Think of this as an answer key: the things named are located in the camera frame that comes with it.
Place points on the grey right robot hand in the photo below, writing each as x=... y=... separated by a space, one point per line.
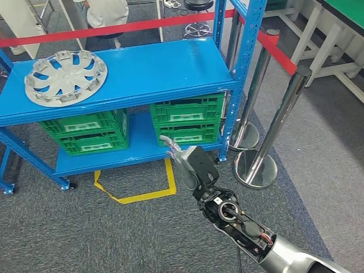
x=187 y=173

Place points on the silver plastic hubcap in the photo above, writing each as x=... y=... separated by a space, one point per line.
x=63 y=81

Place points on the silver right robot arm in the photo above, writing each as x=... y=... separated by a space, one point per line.
x=284 y=256

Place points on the blue metal shelf rack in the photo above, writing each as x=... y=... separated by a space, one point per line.
x=159 y=68
x=7 y=188

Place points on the white workbench with green top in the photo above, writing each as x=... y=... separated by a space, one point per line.
x=350 y=11

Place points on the green plastic crate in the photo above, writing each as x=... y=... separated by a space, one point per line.
x=198 y=132
x=57 y=128
x=161 y=113
x=113 y=145

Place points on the white desk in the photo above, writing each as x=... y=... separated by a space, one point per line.
x=159 y=22
x=20 y=22

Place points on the red barrier belt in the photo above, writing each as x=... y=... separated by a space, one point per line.
x=113 y=29
x=280 y=56

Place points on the white power strip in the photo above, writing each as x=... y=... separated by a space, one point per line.
x=171 y=4

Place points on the black round stool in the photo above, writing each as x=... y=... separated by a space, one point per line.
x=109 y=36
x=198 y=3

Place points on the person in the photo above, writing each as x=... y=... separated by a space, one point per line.
x=108 y=13

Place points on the chrome stanchion post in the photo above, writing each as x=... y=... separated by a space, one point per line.
x=257 y=83
x=234 y=41
x=285 y=109

